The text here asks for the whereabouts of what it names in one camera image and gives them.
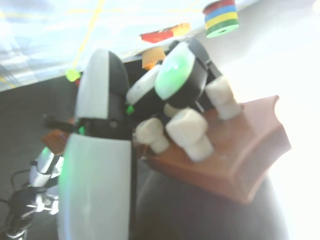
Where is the small orange wooden ukulele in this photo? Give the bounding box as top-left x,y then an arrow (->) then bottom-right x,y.
41,76 -> 293,205

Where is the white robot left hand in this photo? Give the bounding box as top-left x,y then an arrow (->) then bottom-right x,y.
56,38 -> 290,240

